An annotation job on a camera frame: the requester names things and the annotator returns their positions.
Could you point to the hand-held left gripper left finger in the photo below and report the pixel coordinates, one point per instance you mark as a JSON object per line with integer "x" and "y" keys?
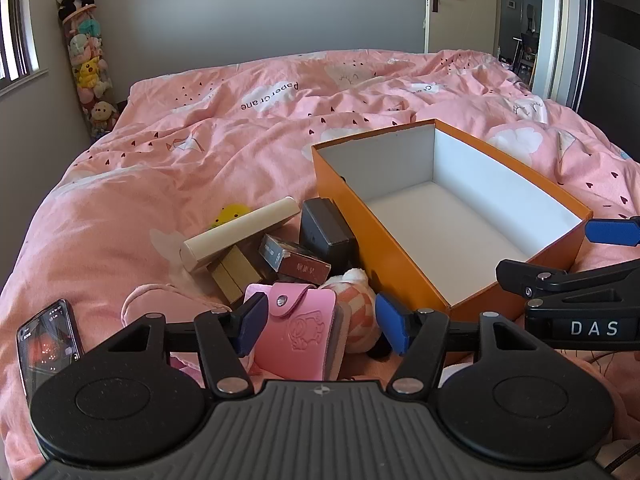
{"x": 252, "y": 327}

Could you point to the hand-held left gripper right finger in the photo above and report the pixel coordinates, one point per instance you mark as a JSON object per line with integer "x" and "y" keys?
{"x": 392, "y": 327}

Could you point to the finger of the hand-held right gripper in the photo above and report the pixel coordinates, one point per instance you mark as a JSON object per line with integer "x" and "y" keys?
{"x": 575, "y": 280}
{"x": 612, "y": 231}

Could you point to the pink checkered plush toy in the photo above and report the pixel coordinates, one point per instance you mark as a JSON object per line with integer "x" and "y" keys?
{"x": 357, "y": 310}

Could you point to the pink key pouch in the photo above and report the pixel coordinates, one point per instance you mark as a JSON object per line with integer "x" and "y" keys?
{"x": 300, "y": 327}

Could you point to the orange cardboard box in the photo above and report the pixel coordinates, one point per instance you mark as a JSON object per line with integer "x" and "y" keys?
{"x": 400, "y": 270}

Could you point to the cream glasses case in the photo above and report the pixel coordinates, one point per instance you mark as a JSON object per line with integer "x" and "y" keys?
{"x": 235, "y": 234}

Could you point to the yellow toy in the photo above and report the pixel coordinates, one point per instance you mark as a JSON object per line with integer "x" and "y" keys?
{"x": 230, "y": 214}

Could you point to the gold brown small box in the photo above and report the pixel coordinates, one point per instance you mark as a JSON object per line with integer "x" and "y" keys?
{"x": 232, "y": 274}

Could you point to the dark red small box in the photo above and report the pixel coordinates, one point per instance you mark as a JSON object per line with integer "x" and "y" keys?
{"x": 300, "y": 266}

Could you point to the black rectangular box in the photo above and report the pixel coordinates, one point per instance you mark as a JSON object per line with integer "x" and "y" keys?
{"x": 327, "y": 235}

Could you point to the dark wardrobe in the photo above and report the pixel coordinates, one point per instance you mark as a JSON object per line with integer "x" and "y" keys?
{"x": 612, "y": 60}

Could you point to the pink printed duvet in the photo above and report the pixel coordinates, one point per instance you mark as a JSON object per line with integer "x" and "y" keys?
{"x": 150, "y": 185}

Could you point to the black smartphone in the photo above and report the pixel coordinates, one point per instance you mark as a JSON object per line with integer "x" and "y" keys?
{"x": 45, "y": 342}

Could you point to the white door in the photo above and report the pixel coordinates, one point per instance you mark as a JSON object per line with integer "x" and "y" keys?
{"x": 465, "y": 15}

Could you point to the clear tube of plush toys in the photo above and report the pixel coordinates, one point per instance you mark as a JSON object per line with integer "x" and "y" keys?
{"x": 90, "y": 70}

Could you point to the window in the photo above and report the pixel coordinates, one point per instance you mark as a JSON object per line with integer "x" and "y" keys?
{"x": 15, "y": 35}

